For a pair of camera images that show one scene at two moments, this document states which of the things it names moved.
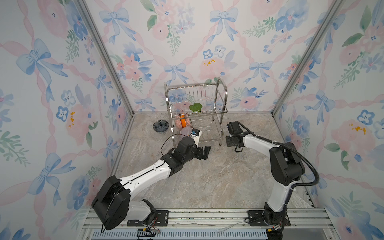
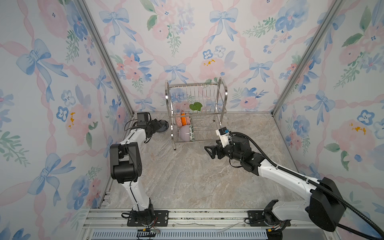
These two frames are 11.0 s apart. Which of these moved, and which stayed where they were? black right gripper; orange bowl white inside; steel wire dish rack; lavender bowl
Moved: black right gripper
Stayed: steel wire dish rack; orange bowl white inside; lavender bowl
